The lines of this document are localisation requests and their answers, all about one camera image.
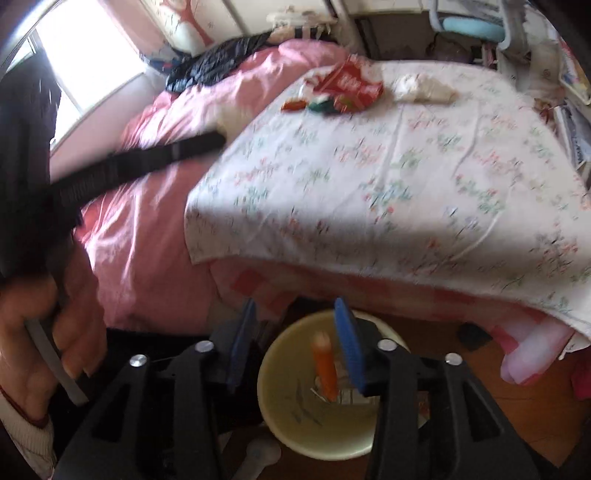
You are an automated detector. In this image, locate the pink printed curtain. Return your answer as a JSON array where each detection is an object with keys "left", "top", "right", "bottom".
[{"left": 99, "top": 0, "right": 185, "bottom": 75}]

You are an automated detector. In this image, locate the floral tablecloth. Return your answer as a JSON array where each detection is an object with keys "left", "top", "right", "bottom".
[{"left": 185, "top": 60, "right": 591, "bottom": 340}]

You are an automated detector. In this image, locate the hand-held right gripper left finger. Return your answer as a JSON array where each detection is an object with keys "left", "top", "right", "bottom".
[{"left": 53, "top": 298, "right": 259, "bottom": 480}]

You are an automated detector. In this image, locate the cream round bin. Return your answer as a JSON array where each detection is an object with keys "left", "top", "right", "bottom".
[{"left": 256, "top": 310, "right": 411, "bottom": 462}]

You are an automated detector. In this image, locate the striped beige cloth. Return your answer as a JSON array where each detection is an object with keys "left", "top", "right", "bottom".
[{"left": 272, "top": 23, "right": 334, "bottom": 43}]

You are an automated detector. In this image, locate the window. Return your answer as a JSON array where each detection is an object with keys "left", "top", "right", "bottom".
[{"left": 28, "top": 0, "right": 148, "bottom": 153}]

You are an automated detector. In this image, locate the person's left hand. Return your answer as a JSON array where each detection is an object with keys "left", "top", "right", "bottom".
[{"left": 0, "top": 247, "right": 109, "bottom": 416}]

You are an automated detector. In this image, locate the stack of magazines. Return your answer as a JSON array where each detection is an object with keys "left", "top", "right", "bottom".
[{"left": 551, "top": 102, "right": 591, "bottom": 171}]

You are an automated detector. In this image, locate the person's left forearm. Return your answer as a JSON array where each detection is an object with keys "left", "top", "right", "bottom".
[{"left": 0, "top": 397, "right": 60, "bottom": 480}]

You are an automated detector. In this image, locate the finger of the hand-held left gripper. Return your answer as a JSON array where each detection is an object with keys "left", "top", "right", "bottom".
[{"left": 51, "top": 130, "right": 227, "bottom": 217}]

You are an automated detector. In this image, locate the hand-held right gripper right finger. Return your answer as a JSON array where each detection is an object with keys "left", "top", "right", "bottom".
[{"left": 333, "top": 296, "right": 541, "bottom": 480}]

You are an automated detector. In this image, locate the black puffer jacket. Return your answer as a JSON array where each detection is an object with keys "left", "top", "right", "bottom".
[{"left": 165, "top": 33, "right": 282, "bottom": 93}]

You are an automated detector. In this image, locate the pink duvet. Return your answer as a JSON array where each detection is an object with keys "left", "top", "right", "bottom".
[{"left": 48, "top": 39, "right": 352, "bottom": 328}]

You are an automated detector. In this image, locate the white wardrobe with tree print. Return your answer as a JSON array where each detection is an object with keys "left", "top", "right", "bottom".
[{"left": 143, "top": 0, "right": 324, "bottom": 47}]

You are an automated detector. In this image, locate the grey and blue desk chair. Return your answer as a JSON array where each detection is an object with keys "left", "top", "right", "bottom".
[{"left": 427, "top": 0, "right": 536, "bottom": 51}]

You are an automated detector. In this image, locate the white tissue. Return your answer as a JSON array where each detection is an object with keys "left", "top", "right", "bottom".
[{"left": 392, "top": 74, "right": 458, "bottom": 103}]

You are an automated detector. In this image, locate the white plastic object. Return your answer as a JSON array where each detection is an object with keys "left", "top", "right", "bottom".
[{"left": 235, "top": 436, "right": 282, "bottom": 480}]

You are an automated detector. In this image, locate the red snack wrapper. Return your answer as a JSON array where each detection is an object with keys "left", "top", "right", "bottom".
[{"left": 305, "top": 54, "right": 386, "bottom": 114}]

